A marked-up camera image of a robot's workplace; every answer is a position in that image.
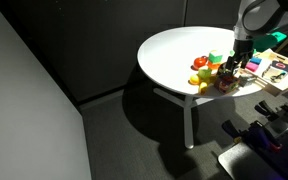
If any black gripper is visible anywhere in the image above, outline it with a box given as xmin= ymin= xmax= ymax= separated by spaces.
xmin=225 ymin=39 xmax=255 ymax=73

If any pink block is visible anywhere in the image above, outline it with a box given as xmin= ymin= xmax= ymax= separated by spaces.
xmin=244 ymin=61 xmax=259 ymax=72

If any blue block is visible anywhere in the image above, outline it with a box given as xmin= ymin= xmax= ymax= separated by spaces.
xmin=249 ymin=56 xmax=263 ymax=66

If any green cube block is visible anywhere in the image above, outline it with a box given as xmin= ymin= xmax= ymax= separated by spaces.
xmin=207 ymin=49 xmax=224 ymax=65

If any orange block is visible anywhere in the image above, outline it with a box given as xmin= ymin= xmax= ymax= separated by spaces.
xmin=206 ymin=60 xmax=222 ymax=70

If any small grey cube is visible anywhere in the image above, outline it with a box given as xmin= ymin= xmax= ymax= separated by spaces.
xmin=238 ymin=73 xmax=257 ymax=87

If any yellow-green toy fruit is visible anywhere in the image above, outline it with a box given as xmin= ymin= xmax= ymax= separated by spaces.
xmin=197 ymin=66 xmax=213 ymax=80

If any red toy tomato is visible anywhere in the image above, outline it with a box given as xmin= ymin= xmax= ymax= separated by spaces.
xmin=192 ymin=55 xmax=209 ymax=70

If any green plastic bowl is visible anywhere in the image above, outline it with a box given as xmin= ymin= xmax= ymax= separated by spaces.
xmin=229 ymin=31 xmax=288 ymax=56

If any purple clamp with orange trigger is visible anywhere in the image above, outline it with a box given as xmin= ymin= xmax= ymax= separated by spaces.
xmin=247 ymin=121 xmax=283 ymax=153

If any dark metal plate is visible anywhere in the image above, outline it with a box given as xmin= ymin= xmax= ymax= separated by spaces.
xmin=217 ymin=143 xmax=275 ymax=180

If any black handled clamp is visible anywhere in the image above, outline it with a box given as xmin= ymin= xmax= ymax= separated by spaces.
xmin=221 ymin=119 xmax=248 ymax=143
xmin=254 ymin=99 xmax=282 ymax=122

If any white table pedestal base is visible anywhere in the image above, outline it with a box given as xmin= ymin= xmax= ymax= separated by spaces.
xmin=152 ymin=87 xmax=215 ymax=150

